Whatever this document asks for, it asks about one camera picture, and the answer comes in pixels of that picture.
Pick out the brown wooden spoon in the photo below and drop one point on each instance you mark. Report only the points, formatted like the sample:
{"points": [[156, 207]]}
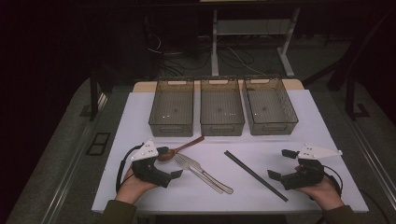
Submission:
{"points": [[183, 147]]}

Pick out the brown transparent plastic bin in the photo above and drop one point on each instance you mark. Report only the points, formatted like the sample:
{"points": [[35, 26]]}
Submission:
{"points": [[172, 107], [268, 105], [221, 107]]}

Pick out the person's left hand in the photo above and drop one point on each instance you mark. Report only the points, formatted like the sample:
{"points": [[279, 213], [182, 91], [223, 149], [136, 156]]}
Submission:
{"points": [[134, 188]]}

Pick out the white metal table frame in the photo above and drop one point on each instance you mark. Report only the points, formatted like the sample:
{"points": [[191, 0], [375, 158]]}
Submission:
{"points": [[214, 46]]}

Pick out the black metal stand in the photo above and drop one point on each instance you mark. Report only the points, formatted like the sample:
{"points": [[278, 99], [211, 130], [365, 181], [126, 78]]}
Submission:
{"points": [[350, 99]]}

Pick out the silver metal fork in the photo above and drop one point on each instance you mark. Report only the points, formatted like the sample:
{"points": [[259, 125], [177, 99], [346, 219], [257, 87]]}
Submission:
{"points": [[183, 163]]}

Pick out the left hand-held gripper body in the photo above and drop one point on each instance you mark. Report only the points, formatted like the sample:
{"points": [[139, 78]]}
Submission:
{"points": [[149, 174]]}

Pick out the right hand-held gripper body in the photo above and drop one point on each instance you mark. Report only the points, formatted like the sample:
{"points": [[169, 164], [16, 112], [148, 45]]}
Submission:
{"points": [[303, 177]]}

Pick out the person's right hand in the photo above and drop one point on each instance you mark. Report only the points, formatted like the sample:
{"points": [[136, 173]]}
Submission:
{"points": [[323, 193]]}

